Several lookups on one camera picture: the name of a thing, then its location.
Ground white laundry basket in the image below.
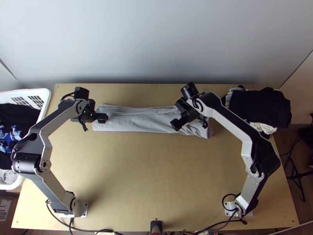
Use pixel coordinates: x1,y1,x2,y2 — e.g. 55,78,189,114
0,89,52,190

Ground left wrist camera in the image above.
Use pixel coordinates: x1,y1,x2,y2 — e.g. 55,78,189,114
74,86,90,100

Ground heap of clothes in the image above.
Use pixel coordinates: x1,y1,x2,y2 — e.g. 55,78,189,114
0,103,41,184

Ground black tripod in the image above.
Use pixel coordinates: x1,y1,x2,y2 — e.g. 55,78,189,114
286,156,313,202

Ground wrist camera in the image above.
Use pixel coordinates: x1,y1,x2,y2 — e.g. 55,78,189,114
74,86,90,100
180,81,199,99

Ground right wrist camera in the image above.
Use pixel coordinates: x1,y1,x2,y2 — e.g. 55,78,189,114
180,81,199,99

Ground black cable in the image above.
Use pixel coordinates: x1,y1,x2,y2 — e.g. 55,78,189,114
45,199,115,235
221,193,248,225

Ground pile of folded clothes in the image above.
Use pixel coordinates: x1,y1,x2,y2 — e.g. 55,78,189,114
221,85,293,135

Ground light grey t-shirt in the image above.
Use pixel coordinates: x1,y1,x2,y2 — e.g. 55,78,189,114
92,104,213,139

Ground cardboard box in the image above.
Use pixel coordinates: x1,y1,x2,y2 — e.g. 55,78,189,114
0,191,20,222

